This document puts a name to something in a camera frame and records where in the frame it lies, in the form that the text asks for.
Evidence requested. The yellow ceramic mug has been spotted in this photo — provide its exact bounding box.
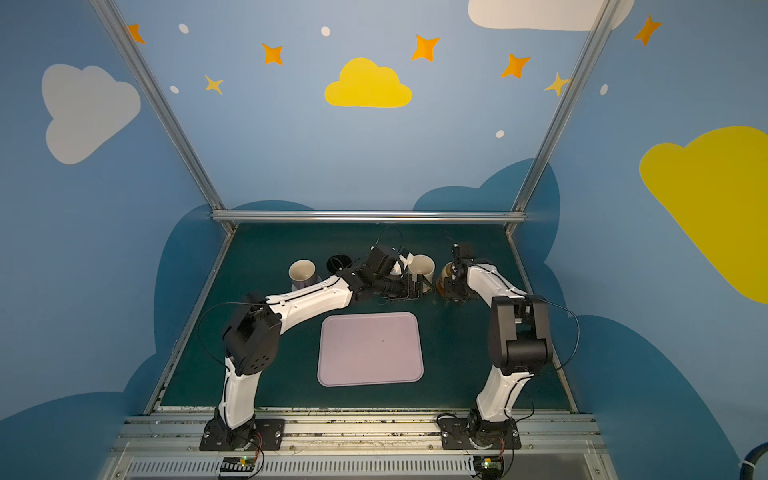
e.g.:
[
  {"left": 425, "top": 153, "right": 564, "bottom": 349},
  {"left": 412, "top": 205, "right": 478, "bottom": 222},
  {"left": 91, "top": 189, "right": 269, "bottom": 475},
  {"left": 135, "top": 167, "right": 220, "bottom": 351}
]
[{"left": 437, "top": 262, "right": 455, "bottom": 300}]

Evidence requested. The white cream ceramic mug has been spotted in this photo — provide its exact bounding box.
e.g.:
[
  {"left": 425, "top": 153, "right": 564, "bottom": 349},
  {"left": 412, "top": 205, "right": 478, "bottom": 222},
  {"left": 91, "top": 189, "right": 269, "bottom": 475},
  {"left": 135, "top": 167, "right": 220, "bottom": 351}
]
[{"left": 408, "top": 254, "right": 435, "bottom": 293}]

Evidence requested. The black ceramic mug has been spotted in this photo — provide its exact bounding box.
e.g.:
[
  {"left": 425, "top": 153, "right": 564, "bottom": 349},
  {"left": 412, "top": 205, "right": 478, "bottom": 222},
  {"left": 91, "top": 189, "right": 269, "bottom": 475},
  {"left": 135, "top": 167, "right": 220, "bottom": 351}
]
[{"left": 326, "top": 254, "right": 352, "bottom": 275}]

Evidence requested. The lilac ceramic mug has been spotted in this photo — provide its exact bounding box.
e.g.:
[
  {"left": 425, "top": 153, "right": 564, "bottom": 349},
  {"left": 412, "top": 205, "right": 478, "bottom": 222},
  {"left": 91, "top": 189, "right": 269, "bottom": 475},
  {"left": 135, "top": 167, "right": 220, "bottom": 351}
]
[{"left": 288, "top": 259, "right": 319, "bottom": 291}]

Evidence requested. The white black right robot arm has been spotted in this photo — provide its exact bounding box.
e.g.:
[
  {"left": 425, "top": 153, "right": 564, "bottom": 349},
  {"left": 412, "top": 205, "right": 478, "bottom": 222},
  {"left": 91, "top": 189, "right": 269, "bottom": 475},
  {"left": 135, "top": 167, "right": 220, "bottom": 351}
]
[{"left": 439, "top": 242, "right": 554, "bottom": 425}]

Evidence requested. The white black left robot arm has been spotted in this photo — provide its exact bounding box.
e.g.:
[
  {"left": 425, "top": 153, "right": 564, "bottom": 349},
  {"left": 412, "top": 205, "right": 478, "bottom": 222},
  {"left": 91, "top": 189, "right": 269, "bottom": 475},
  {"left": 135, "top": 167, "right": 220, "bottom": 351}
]
[{"left": 201, "top": 246, "right": 432, "bottom": 450}]

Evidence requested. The lilac plastic tray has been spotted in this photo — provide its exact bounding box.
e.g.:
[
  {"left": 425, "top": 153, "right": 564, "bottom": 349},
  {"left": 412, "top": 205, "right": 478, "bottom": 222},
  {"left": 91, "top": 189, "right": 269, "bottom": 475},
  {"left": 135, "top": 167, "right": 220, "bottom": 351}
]
[{"left": 317, "top": 312, "right": 424, "bottom": 388}]

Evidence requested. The right small circuit board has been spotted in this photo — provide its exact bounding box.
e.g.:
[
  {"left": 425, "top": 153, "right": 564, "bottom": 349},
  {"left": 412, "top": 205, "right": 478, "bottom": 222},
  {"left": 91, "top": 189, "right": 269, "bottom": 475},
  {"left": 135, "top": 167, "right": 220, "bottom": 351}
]
[{"left": 472, "top": 456, "right": 505, "bottom": 480}]

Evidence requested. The small circuit board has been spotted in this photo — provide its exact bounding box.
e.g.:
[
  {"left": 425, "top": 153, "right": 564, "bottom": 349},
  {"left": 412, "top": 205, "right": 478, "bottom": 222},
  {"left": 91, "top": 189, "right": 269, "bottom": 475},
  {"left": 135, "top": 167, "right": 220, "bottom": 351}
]
[
  {"left": 217, "top": 456, "right": 257, "bottom": 479},
  {"left": 472, "top": 456, "right": 505, "bottom": 480}
]

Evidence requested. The left small circuit board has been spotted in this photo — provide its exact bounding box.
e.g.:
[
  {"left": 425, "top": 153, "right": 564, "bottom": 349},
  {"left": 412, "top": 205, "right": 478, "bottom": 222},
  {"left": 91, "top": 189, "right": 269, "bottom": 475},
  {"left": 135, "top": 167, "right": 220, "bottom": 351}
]
[{"left": 217, "top": 456, "right": 257, "bottom": 479}]

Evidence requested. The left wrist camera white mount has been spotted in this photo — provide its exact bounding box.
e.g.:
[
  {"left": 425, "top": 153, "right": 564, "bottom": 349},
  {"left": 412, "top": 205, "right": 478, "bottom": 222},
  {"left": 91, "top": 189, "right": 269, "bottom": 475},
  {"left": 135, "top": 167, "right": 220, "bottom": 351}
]
[{"left": 390, "top": 251, "right": 414, "bottom": 277}]

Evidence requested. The right aluminium corner post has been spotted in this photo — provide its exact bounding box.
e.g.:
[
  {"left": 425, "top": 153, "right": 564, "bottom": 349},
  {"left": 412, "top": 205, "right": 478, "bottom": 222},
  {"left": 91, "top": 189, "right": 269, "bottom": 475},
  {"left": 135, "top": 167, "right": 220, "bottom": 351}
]
[{"left": 505, "top": 0, "right": 623, "bottom": 241}]

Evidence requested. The aluminium corner post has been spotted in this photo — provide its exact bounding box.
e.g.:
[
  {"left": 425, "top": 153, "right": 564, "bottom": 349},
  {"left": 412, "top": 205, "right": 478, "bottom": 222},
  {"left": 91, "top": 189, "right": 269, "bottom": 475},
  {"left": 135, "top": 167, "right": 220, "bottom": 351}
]
[
  {"left": 505, "top": 0, "right": 623, "bottom": 241},
  {"left": 90, "top": 0, "right": 225, "bottom": 213}
]

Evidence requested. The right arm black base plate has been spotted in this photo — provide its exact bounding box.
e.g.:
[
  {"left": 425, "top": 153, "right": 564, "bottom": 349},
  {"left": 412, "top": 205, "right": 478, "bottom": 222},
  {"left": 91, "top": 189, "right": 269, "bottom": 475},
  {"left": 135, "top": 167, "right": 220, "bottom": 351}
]
[{"left": 436, "top": 411, "right": 522, "bottom": 450}]

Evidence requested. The horizontal aluminium back rail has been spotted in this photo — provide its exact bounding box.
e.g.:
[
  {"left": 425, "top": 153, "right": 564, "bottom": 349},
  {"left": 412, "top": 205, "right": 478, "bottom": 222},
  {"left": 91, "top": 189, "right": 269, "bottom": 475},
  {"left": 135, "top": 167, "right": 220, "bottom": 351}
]
[{"left": 212, "top": 210, "right": 526, "bottom": 224}]

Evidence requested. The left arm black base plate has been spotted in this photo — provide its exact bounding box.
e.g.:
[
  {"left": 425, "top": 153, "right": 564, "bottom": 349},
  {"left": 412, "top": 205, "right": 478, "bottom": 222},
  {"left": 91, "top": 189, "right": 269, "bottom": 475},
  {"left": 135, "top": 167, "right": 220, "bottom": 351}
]
[{"left": 199, "top": 417, "right": 285, "bottom": 451}]

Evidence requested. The front aluminium base frame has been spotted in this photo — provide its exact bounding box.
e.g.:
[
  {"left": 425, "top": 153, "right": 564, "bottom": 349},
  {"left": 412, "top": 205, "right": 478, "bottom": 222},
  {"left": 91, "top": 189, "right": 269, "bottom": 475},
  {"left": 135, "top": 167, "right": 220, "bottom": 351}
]
[{"left": 99, "top": 408, "right": 618, "bottom": 479}]

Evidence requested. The left aluminium corner post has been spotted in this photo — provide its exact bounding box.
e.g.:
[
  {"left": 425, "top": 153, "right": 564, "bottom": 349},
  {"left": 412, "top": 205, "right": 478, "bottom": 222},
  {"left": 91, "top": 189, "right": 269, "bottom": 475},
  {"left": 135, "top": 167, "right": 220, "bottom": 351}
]
[{"left": 90, "top": 0, "right": 225, "bottom": 213}]

